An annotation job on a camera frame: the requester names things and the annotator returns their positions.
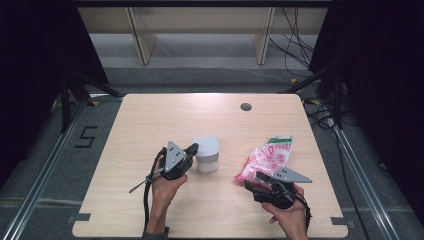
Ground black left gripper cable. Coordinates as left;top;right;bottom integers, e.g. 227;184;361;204
128;147;168;233

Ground metal floor rail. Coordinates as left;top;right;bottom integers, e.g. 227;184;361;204
0;99;88;240
332;123;424;240

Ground black metal stand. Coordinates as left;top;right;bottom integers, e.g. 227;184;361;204
59;68;125;134
279;61;345;130

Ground black floor cables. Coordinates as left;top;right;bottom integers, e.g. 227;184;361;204
268;6;318;78

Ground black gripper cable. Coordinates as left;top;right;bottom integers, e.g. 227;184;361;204
292;189;313;232
128;147;168;233

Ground person's left hand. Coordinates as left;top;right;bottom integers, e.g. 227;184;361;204
151;157;189;209

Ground pink white plastic bag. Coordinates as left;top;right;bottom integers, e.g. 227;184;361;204
233;135;294;188

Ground light wooden shelf unit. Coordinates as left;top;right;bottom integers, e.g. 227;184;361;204
77;6;330;66

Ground person's right hand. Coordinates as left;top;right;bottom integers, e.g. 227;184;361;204
261;184;310;240

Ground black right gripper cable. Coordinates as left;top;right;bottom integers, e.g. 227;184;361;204
292;189;313;232

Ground dark curtain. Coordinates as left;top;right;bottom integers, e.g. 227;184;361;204
308;0;424;214
0;0;110;189

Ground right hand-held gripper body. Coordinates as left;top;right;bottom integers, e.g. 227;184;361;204
244;167;314;211

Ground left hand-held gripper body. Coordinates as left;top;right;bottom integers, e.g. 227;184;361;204
159;139;194;181

